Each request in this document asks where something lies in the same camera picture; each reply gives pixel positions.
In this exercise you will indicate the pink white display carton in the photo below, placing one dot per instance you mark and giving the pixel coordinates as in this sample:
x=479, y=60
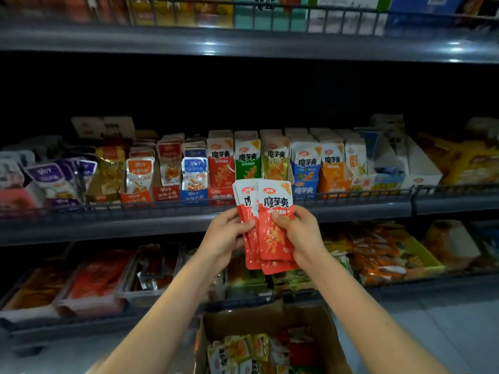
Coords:
x=15, y=200

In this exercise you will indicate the green snack packets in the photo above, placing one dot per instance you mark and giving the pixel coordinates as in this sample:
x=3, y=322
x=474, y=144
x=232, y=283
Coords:
x=343, y=261

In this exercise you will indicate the person's left hand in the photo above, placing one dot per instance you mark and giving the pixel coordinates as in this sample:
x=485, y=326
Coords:
x=224, y=237

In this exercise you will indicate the pile of orange yellow packets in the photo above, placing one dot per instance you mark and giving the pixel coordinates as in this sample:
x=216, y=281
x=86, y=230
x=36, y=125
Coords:
x=374, y=253

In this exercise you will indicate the person's right hand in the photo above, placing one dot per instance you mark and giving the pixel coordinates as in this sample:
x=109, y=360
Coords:
x=300, y=233

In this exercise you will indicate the white blue snack bags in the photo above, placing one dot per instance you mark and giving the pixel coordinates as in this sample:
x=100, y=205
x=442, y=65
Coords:
x=490, y=241

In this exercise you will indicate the green printed carton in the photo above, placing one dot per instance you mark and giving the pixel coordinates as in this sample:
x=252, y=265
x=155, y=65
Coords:
x=269, y=7

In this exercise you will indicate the person's right forearm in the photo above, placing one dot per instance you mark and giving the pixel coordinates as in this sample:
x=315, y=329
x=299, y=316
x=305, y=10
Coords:
x=374, y=323

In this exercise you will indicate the dark orange snack packs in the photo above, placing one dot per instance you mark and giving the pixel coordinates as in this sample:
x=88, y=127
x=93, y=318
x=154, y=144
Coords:
x=35, y=286

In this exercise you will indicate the clear plastic tray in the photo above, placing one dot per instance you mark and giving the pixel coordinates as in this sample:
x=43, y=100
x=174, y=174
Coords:
x=66, y=306
x=23, y=314
x=126, y=296

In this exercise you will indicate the grey metal store shelf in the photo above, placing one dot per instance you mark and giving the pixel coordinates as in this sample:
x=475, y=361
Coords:
x=234, y=42

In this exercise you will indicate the handful of red white-top packets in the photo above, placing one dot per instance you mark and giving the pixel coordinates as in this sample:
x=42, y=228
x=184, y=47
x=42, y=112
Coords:
x=269, y=229

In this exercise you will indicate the person's left forearm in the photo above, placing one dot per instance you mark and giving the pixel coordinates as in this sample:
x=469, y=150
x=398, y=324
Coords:
x=152, y=327

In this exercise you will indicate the row of snack display cartons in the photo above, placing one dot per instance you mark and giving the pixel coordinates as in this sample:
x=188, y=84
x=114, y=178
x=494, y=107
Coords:
x=218, y=163

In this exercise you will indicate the yellow display carton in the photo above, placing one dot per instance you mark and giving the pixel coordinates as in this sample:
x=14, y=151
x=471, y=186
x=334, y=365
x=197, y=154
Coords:
x=460, y=159

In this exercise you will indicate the white label carton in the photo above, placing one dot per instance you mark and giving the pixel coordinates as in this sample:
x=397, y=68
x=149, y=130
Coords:
x=347, y=7

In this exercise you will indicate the lime green display tray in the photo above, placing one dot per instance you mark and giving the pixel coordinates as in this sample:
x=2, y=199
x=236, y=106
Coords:
x=421, y=257

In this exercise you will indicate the green orange display carton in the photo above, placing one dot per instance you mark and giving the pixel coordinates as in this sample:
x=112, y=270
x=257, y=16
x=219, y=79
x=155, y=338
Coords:
x=243, y=280

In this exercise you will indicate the blue printed carton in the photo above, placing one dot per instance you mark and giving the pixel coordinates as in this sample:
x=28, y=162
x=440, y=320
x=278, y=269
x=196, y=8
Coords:
x=425, y=7

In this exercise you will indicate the orange yellow printed carton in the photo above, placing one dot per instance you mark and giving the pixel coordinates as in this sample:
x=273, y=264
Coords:
x=179, y=7

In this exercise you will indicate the pile of red snack packets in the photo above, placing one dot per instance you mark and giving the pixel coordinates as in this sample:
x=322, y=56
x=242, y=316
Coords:
x=101, y=276

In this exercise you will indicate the brown cardboard box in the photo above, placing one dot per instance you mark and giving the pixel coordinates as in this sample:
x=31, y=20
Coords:
x=234, y=323

